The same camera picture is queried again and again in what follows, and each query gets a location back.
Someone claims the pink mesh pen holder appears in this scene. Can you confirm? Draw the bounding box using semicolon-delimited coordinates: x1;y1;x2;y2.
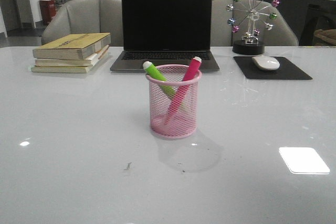
146;64;202;138

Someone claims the grey open laptop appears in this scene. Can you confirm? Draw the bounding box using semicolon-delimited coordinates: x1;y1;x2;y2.
110;0;219;72

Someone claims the black mouse pad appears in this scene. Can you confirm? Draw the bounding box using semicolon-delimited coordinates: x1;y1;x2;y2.
233;56;312;80

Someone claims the top yellow book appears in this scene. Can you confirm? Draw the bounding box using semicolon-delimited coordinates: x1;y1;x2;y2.
33;33;111;60

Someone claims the grey armchair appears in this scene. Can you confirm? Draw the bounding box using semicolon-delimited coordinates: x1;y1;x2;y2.
211;0;299;47
41;0;123;47

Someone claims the bottom pale green book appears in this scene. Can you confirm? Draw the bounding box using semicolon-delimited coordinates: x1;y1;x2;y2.
30;65;95;73

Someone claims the pink highlighter pen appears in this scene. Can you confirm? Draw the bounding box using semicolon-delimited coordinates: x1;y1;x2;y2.
164;57;202;125

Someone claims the right grey armchair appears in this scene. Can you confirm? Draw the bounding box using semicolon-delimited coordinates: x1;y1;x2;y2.
211;0;299;47

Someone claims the green highlighter pen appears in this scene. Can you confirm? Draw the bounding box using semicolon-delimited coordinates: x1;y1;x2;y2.
143;61;175;100

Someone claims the middle cream book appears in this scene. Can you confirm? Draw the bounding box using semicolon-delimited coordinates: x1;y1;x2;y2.
35;45;109;67

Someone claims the left grey armchair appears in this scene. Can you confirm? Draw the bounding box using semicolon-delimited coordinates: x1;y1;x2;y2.
41;0;123;47

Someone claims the red bin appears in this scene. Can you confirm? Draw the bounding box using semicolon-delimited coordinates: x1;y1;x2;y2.
39;0;56;25

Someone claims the white computer mouse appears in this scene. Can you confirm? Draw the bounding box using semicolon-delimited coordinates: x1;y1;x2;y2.
251;56;280;71

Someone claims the ferris wheel desk ornament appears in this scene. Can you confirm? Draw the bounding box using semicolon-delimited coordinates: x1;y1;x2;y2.
226;0;280;56

